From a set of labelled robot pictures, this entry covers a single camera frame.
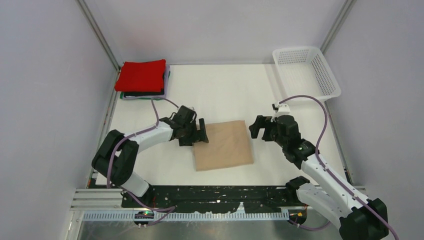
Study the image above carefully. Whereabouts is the red folded t shirt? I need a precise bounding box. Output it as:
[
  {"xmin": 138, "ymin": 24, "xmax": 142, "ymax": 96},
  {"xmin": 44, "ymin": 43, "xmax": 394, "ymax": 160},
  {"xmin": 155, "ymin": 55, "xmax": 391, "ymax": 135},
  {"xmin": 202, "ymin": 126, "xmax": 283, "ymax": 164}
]
[{"xmin": 114, "ymin": 59, "xmax": 166, "ymax": 93}]

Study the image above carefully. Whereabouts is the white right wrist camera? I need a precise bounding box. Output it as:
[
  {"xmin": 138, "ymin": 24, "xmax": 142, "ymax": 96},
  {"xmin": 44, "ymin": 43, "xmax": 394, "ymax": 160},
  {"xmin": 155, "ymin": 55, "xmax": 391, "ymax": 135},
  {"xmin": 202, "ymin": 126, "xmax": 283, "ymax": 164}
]
[{"xmin": 272, "ymin": 103, "xmax": 291, "ymax": 118}]

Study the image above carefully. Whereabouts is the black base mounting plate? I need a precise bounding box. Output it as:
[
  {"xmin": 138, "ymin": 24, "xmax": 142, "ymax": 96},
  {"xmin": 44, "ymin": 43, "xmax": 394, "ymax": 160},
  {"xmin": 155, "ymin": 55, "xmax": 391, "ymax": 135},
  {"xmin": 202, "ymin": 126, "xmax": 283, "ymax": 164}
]
[{"xmin": 121, "ymin": 185, "xmax": 306, "ymax": 214}]

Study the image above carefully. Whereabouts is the white slotted cable duct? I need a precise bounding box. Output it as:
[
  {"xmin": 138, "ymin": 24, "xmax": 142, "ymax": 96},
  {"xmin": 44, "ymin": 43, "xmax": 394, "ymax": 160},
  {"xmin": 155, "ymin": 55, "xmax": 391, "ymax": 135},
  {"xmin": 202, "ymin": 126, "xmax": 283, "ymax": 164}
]
[{"xmin": 82, "ymin": 209, "xmax": 290, "ymax": 222}]

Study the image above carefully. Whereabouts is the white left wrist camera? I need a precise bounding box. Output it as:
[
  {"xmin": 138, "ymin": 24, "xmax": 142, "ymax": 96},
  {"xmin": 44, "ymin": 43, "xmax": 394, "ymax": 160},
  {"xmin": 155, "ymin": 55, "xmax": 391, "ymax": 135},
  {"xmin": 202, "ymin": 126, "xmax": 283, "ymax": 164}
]
[{"xmin": 178, "ymin": 105, "xmax": 195, "ymax": 112}]

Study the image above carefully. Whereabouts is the white plastic laundry basket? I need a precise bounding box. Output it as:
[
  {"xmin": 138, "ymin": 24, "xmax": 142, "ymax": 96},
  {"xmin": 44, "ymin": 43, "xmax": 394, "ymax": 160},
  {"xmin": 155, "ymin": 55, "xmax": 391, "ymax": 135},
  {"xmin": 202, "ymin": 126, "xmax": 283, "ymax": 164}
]
[{"xmin": 272, "ymin": 46, "xmax": 342, "ymax": 102}]

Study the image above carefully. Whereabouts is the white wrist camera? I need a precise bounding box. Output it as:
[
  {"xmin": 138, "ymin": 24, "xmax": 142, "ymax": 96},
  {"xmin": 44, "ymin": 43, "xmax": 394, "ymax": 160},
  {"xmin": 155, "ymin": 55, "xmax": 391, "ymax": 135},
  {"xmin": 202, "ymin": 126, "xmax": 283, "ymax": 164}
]
[
  {"xmin": 178, "ymin": 105, "xmax": 195, "ymax": 112},
  {"xmin": 272, "ymin": 103, "xmax": 291, "ymax": 118}
]

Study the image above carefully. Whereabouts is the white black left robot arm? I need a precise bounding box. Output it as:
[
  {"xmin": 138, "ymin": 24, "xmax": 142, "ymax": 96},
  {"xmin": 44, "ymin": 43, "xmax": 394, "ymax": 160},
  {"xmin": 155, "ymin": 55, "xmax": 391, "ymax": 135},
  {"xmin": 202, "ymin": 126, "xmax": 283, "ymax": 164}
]
[{"xmin": 91, "ymin": 105, "xmax": 209, "ymax": 207}]

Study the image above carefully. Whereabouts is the beige t shirt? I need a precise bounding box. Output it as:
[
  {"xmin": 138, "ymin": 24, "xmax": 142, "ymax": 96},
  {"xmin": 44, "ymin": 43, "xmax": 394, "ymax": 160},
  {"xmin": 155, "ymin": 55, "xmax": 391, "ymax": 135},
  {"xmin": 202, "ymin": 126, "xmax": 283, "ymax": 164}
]
[{"xmin": 193, "ymin": 120, "xmax": 254, "ymax": 172}]

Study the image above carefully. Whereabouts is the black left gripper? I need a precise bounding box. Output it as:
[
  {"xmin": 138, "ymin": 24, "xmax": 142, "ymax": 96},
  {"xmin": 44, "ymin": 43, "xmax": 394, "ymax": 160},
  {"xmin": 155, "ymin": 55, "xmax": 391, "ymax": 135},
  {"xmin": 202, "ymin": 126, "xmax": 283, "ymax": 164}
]
[{"xmin": 179, "ymin": 119, "xmax": 208, "ymax": 147}]

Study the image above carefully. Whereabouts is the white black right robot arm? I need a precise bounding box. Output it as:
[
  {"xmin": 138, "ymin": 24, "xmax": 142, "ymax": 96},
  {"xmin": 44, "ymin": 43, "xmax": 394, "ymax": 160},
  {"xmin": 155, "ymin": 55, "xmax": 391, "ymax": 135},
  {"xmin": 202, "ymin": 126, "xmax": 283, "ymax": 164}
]
[{"xmin": 248, "ymin": 115, "xmax": 389, "ymax": 240}]

